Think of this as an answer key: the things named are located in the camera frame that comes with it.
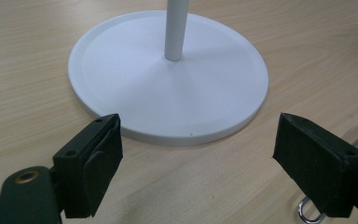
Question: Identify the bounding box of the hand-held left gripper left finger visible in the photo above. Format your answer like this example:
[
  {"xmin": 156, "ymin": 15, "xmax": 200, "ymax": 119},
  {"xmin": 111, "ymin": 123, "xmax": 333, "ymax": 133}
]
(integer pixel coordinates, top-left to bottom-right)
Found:
[{"xmin": 52, "ymin": 113, "xmax": 124, "ymax": 219}]

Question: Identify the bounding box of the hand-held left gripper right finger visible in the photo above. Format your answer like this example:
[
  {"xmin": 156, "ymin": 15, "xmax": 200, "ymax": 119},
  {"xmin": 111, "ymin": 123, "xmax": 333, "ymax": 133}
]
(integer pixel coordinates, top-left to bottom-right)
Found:
[{"xmin": 272, "ymin": 112, "xmax": 358, "ymax": 218}]

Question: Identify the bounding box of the white round lamp stand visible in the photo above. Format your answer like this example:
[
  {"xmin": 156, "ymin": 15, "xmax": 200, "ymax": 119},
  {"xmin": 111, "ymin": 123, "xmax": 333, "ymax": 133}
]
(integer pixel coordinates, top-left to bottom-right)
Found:
[{"xmin": 67, "ymin": 0, "xmax": 269, "ymax": 147}]

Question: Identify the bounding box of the silver metal ring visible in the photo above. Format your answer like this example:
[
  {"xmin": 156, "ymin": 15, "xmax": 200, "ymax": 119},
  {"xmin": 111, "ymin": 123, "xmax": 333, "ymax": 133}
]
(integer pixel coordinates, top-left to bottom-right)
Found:
[{"xmin": 297, "ymin": 196, "xmax": 327, "ymax": 224}]

